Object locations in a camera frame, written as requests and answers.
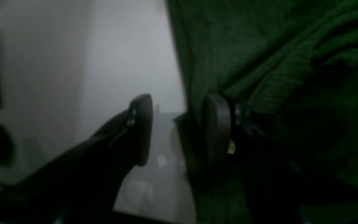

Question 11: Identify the dark green t-shirt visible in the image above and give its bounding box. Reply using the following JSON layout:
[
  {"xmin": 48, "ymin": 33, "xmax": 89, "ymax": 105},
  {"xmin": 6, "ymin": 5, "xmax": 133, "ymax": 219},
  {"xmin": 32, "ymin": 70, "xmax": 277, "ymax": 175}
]
[{"xmin": 168, "ymin": 0, "xmax": 358, "ymax": 224}]

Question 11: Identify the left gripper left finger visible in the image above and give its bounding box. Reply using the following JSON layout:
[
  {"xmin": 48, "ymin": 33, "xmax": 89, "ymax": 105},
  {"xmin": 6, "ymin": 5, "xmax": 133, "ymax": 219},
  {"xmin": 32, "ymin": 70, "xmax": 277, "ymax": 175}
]
[{"xmin": 0, "ymin": 94, "xmax": 153, "ymax": 224}]

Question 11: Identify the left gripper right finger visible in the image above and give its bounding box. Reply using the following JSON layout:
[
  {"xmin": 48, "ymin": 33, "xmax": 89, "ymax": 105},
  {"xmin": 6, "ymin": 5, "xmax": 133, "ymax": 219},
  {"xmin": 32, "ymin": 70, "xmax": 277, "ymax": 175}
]
[{"xmin": 202, "ymin": 93, "xmax": 358, "ymax": 224}]

